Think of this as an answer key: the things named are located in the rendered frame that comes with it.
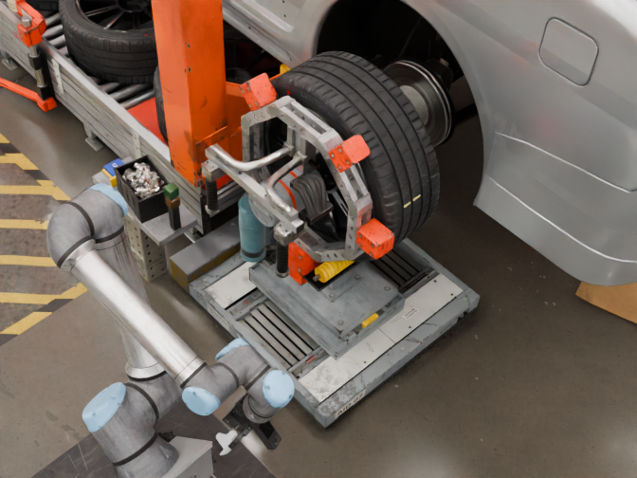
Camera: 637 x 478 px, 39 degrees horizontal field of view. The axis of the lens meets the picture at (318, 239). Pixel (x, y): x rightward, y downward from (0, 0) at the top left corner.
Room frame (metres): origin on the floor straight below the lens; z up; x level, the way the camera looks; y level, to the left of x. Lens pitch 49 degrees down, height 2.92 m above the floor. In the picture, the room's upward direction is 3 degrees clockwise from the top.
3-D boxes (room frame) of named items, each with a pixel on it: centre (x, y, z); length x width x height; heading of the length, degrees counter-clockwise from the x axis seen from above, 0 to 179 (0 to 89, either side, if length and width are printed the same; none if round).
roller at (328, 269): (2.01, -0.10, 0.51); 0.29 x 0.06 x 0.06; 135
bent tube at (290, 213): (1.86, 0.07, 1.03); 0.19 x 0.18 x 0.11; 135
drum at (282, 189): (1.97, 0.11, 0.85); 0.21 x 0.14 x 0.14; 135
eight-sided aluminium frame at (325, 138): (2.02, 0.06, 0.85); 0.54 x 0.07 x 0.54; 45
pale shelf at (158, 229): (2.29, 0.65, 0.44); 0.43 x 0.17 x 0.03; 45
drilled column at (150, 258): (2.31, 0.67, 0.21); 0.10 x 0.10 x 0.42; 45
